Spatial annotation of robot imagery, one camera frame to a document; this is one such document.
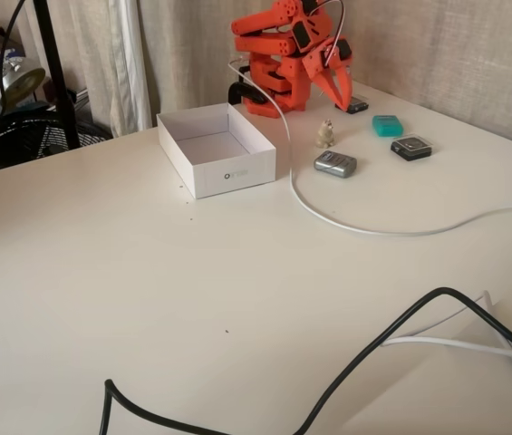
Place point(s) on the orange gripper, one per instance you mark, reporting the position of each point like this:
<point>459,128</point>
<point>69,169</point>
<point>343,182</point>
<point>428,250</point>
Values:
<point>323,68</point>

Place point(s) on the green cube box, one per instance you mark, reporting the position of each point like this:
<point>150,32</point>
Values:
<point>387,125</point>

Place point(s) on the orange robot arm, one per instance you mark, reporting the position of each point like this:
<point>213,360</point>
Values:
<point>264,45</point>

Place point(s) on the white cardboard box bin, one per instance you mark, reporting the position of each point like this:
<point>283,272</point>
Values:
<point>237,176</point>

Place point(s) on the black case clear lid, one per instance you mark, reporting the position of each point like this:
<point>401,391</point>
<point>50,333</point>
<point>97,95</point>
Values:
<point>412,147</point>
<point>358,108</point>

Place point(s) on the small beige bear figurine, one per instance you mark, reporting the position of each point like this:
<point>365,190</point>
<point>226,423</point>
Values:
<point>325,136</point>

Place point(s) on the grey metal tin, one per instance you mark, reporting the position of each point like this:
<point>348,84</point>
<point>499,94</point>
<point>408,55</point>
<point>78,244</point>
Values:
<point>335,164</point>

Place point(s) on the beige fabric curtain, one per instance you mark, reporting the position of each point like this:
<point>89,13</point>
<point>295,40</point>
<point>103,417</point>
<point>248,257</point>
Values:
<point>418,54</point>

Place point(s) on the black table clamp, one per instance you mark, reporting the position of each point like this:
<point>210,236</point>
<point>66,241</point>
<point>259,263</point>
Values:
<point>242,88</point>

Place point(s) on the white sheer curtain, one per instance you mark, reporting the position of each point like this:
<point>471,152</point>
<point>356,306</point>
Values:
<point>128,68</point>

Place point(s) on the black stand pole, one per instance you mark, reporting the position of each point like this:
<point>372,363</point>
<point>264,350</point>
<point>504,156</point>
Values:
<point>56,68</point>

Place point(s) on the black floor fan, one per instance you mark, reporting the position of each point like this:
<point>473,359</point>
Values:
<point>33,136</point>

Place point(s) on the silver desk lamp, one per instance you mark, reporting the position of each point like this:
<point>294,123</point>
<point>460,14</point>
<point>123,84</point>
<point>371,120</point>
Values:
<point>20,79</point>

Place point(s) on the white flat panel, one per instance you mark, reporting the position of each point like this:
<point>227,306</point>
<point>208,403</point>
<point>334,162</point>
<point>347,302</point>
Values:
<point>441,394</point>

